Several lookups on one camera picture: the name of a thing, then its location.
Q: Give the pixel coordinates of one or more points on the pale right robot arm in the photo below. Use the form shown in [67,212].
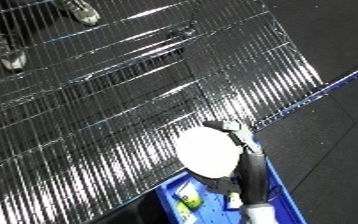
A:
[257,214]

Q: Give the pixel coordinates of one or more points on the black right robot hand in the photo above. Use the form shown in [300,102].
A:
[251,176]

